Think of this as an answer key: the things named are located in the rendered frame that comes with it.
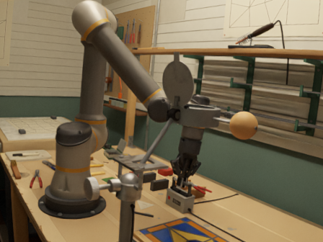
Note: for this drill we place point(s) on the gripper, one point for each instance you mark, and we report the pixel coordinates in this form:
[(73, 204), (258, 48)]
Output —
[(191, 148)]

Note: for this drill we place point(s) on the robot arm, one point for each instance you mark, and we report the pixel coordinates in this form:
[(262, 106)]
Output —
[(75, 141)]

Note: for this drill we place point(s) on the stained glass leaded panel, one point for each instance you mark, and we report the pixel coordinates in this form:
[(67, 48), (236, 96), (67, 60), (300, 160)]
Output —
[(176, 232)]

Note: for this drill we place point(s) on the grey knurled clamp knob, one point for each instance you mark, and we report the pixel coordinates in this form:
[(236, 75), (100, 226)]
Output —
[(92, 188)]

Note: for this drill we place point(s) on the black soldering iron stand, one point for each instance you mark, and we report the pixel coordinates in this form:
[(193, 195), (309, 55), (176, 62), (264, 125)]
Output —
[(249, 46)]

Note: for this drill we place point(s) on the red rectangular block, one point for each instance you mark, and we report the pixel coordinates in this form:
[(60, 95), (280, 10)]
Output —
[(165, 171)]

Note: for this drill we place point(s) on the small wooden block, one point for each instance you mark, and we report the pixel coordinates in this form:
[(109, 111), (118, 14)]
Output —
[(198, 194)]

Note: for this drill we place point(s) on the black rectangular block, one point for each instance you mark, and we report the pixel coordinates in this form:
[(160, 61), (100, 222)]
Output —
[(159, 184), (149, 177)]

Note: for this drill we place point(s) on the grey box with red button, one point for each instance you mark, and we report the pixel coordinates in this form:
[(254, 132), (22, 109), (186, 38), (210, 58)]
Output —
[(179, 200)]

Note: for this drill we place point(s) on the clear glass triangle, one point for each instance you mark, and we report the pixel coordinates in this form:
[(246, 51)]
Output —
[(145, 204)]

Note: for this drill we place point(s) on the grey glass sheet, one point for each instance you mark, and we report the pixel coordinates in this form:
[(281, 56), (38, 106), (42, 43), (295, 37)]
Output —
[(122, 145)]

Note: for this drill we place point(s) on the yellow strip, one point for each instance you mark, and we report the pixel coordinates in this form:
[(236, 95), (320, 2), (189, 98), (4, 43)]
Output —
[(98, 173), (96, 165)]

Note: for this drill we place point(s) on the orange hanging tool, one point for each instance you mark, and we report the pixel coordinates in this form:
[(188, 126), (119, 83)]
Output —
[(120, 88)]

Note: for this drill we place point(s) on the wooden pegboard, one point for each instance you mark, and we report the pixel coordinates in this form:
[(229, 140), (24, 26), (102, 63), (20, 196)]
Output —
[(146, 30)]

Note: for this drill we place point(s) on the green glass sheet rack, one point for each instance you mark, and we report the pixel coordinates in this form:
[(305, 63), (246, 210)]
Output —
[(313, 100)]

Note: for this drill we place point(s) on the white tray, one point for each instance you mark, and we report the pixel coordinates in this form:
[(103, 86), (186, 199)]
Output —
[(37, 156)]

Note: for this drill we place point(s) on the green square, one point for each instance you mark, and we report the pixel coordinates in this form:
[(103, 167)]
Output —
[(120, 32)]

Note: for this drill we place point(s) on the black and white pen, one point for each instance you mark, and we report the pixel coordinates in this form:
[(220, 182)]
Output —
[(25, 154)]

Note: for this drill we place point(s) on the white pattern drawing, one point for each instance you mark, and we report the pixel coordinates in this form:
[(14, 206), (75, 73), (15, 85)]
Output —
[(252, 15)]

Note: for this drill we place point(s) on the wooden brush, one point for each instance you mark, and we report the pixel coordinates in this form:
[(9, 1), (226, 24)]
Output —
[(16, 170)]

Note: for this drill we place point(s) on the grey metal frame stand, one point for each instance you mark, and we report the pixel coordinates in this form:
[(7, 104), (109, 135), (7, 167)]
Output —
[(131, 163)]

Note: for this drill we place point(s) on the wooden wall shelf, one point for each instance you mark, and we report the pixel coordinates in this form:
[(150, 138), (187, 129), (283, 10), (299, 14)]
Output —
[(137, 111)]

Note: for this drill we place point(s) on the wooden shelf with post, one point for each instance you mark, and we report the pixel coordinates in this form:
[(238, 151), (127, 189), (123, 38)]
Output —
[(227, 53)]

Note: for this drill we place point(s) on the black round base plate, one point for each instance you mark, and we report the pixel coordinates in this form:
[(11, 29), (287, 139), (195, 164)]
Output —
[(50, 208)]

